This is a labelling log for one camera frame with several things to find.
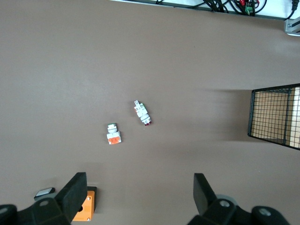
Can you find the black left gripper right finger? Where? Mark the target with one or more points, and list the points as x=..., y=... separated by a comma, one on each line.
x=211, y=211

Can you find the black square white-top switch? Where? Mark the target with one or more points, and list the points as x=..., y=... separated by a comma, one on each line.
x=44, y=192

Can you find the red clip connector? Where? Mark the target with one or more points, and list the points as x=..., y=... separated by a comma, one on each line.
x=241, y=2

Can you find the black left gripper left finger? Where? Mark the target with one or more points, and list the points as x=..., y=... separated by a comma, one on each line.
x=58, y=208

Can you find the aluminium corner bracket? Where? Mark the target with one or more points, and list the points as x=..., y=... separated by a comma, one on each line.
x=291, y=27

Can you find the orange button enclosure box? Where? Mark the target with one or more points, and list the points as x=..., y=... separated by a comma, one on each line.
x=87, y=207

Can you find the green terminal connector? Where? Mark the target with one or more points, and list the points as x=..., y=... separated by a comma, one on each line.
x=249, y=10

